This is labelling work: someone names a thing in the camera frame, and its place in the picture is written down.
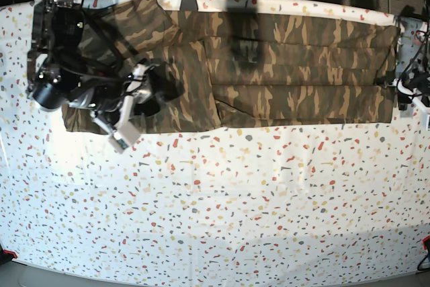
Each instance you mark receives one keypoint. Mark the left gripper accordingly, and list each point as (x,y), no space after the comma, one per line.
(412,90)

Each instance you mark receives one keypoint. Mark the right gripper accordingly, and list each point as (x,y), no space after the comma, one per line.
(150,89)

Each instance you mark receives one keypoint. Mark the camouflage T-shirt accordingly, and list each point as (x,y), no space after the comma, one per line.
(250,70)

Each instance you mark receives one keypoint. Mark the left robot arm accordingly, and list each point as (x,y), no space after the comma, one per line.
(413,49)

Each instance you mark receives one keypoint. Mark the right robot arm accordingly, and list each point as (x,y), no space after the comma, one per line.
(59,74)

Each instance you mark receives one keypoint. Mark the red clamp right corner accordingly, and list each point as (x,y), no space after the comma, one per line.
(426,244)

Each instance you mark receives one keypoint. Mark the red clamp corner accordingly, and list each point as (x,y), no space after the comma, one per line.
(426,244)
(7,256)

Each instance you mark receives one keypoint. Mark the terrazzo pattern tablecloth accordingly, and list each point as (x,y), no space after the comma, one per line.
(294,206)

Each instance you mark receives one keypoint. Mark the red clamp left corner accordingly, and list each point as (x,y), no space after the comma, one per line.
(7,256)

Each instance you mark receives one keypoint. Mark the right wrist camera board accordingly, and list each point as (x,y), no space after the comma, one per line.
(118,144)

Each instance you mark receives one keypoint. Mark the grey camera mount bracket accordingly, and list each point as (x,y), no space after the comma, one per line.
(188,5)

